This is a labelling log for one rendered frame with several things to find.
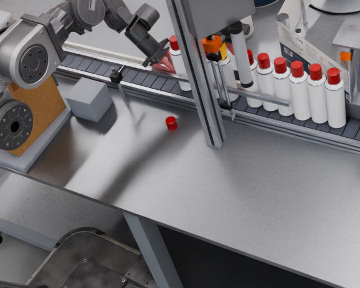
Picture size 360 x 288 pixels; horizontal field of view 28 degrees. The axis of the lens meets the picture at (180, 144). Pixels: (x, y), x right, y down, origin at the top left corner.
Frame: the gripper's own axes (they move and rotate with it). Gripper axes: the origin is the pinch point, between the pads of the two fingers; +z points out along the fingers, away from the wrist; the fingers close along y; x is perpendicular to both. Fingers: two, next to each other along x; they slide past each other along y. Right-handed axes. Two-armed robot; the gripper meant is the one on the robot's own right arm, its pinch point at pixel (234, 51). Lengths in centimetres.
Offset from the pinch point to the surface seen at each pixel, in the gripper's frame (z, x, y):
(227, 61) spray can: -2.7, 6.8, -1.7
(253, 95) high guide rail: 5.3, 10.4, -10.6
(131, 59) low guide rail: 10.5, 3.3, 39.0
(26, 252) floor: 102, 47, 97
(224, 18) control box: -30.1, 17.9, -11.4
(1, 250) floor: 102, 50, 109
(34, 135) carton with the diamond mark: 15, 41, 55
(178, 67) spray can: 2.9, 8.7, 15.6
